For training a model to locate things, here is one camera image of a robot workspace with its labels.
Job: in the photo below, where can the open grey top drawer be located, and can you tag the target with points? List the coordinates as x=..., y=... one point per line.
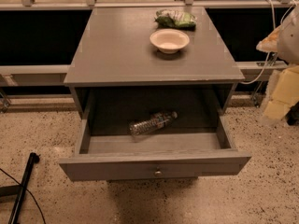
x=196, y=143

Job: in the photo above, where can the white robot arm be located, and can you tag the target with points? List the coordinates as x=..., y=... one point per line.
x=288, y=39

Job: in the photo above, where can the grey wooden nightstand cabinet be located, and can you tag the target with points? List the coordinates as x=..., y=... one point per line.
x=116, y=51

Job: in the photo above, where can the aluminium frame railing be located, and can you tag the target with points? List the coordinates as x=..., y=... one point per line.
x=39, y=42

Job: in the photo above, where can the green chip bag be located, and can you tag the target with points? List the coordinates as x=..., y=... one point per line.
x=175, y=19

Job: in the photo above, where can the black stand leg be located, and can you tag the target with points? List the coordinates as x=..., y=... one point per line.
x=19, y=189

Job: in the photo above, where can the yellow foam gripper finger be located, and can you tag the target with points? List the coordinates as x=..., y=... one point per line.
x=282, y=93
x=270, y=43

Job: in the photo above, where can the white paper bowl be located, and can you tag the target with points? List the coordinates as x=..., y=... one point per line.
x=169, y=41

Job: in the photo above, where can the clear plastic water bottle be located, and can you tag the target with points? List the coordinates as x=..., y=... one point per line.
x=157, y=121

